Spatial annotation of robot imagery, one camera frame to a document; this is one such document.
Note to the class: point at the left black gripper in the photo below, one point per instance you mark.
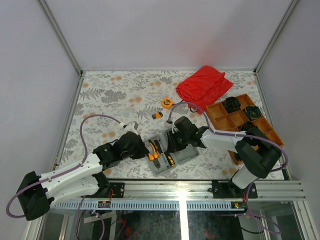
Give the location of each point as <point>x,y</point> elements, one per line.
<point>143,152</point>

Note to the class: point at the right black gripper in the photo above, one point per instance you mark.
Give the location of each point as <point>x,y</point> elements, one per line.
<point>172,144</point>

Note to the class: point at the grey plastic tool case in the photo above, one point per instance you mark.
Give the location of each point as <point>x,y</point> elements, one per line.
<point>180,158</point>

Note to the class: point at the orange handled pliers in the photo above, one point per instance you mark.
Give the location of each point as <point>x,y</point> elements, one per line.
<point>153,157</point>

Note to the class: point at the black yellow screwdriver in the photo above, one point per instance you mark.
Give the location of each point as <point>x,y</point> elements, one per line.
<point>169,159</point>
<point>158,147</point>

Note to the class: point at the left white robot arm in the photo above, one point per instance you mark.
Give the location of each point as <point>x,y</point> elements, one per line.
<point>38,193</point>

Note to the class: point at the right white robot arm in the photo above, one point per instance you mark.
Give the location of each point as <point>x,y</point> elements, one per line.
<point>258,154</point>

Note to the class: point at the black tape roll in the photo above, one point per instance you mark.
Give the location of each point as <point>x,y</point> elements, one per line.
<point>193,109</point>

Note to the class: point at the hex key set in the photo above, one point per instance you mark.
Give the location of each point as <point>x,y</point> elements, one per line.
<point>157,115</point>

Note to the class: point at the orange tape measure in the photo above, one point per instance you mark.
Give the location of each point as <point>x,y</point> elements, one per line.
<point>167,103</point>

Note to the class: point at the wooden compartment tray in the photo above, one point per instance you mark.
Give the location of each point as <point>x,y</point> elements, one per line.
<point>239,113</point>

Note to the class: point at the red folded cloth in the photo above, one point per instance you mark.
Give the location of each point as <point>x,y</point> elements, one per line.
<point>204,87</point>

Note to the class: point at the black spinning top upper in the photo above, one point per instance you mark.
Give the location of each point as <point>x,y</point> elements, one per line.
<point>231,104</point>

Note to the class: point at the black orange spinning top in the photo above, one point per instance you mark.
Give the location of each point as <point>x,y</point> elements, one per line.
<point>247,126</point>

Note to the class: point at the green black spinning top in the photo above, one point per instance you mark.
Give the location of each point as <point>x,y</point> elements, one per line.
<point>252,112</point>

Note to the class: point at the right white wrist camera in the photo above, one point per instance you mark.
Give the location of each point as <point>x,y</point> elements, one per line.
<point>175,130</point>

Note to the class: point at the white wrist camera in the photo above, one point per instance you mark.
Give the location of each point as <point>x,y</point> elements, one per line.
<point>175,130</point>
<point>129,127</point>

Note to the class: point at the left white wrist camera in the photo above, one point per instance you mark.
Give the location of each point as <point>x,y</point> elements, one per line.
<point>129,127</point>

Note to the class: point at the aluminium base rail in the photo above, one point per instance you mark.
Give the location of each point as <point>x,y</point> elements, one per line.
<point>198,194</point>

